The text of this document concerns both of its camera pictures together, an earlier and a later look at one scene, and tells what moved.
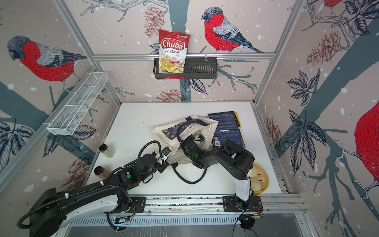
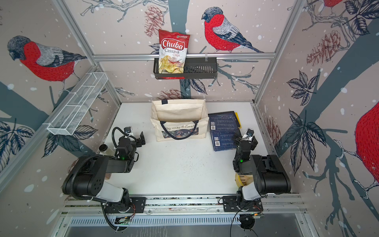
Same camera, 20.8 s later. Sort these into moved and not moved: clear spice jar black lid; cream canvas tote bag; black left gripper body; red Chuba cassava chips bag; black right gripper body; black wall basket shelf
Moved: black left gripper body; black right gripper body; cream canvas tote bag
Not moved: black wall basket shelf; red Chuba cassava chips bag; clear spice jar black lid
